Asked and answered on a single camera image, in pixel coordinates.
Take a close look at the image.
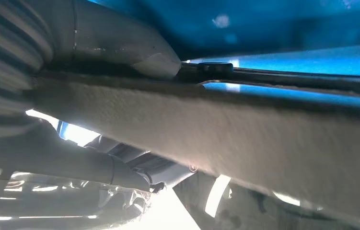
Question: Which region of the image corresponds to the blue metal shelf rack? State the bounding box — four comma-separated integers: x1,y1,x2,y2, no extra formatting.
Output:
87,0,360,112

